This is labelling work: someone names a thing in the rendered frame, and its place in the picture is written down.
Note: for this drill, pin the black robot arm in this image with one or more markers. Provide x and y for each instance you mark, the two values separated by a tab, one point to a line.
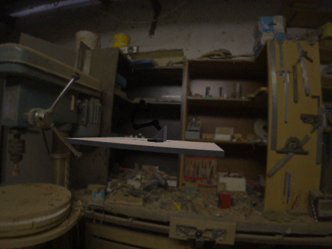
138	107

